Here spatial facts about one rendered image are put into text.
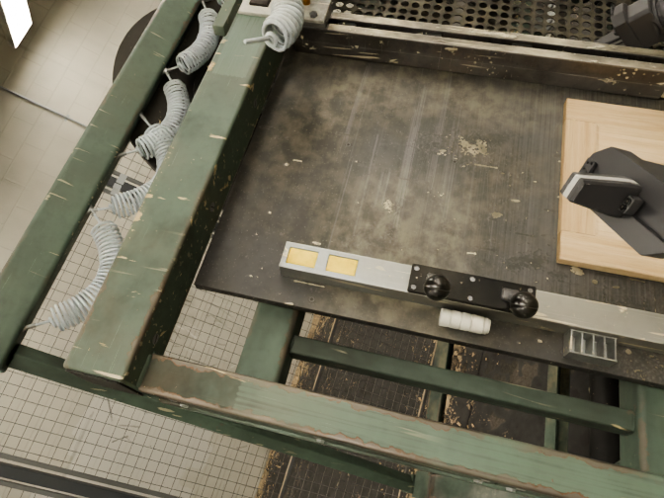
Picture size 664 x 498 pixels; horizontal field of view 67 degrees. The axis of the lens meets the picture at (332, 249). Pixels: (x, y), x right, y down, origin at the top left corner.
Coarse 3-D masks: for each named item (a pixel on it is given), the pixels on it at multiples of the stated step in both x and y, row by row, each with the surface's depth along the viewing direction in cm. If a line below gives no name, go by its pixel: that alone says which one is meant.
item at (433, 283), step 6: (432, 276) 71; (438, 276) 70; (426, 282) 70; (432, 282) 70; (438, 282) 69; (444, 282) 70; (426, 288) 70; (432, 288) 69; (438, 288) 69; (444, 288) 69; (450, 288) 70; (426, 294) 71; (432, 294) 70; (438, 294) 69; (444, 294) 69; (438, 300) 70
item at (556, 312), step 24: (288, 264) 85; (360, 264) 84; (384, 264) 84; (360, 288) 85; (384, 288) 82; (480, 312) 82; (504, 312) 79; (552, 312) 79; (576, 312) 79; (600, 312) 78; (624, 312) 78; (648, 312) 78; (624, 336) 77; (648, 336) 76
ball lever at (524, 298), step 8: (504, 288) 79; (504, 296) 79; (512, 296) 69; (520, 296) 68; (528, 296) 68; (512, 304) 69; (520, 304) 68; (528, 304) 67; (536, 304) 68; (512, 312) 69; (520, 312) 68; (528, 312) 67; (536, 312) 68
